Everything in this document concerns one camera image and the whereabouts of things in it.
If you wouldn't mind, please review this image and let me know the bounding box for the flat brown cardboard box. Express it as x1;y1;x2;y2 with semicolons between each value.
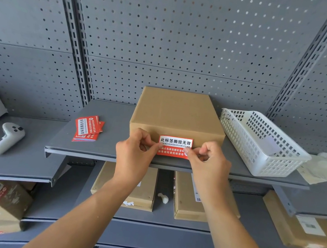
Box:
89;160;159;213
168;171;246;229

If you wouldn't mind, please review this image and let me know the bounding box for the slotted grey metal upright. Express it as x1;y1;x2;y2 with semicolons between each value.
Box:
31;0;106;107
265;0;327;129

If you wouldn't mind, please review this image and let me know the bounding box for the stack of red sticker sheets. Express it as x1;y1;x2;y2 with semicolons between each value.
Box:
72;113;106;146

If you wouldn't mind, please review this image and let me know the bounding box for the white plastic mesh basket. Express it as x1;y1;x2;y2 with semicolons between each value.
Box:
212;106;318;184

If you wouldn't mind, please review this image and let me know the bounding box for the person's left hand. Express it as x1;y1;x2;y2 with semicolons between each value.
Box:
111;125;163;188

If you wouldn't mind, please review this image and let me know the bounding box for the person's right forearm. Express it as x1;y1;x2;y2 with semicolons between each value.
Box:
187;191;299;248

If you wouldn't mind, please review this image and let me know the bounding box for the small white plastic piece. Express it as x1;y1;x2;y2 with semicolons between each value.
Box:
156;192;170;205

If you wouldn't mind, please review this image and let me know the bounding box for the person's left forearm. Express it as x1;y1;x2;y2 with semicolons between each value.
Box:
20;165;147;248

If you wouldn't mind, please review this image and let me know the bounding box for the red and white seal sticker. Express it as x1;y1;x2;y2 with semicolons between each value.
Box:
156;134;195;160

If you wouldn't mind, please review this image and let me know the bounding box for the person's right hand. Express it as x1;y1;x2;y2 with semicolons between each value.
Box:
178;137;235;199

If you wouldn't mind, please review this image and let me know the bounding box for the long grey metal shelf board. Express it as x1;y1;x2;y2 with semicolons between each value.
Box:
21;151;327;248

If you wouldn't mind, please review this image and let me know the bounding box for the cardboard box with white label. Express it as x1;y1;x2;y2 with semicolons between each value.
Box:
256;189;327;248

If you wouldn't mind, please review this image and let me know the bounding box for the white handheld controller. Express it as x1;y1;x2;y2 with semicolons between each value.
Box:
0;121;27;161

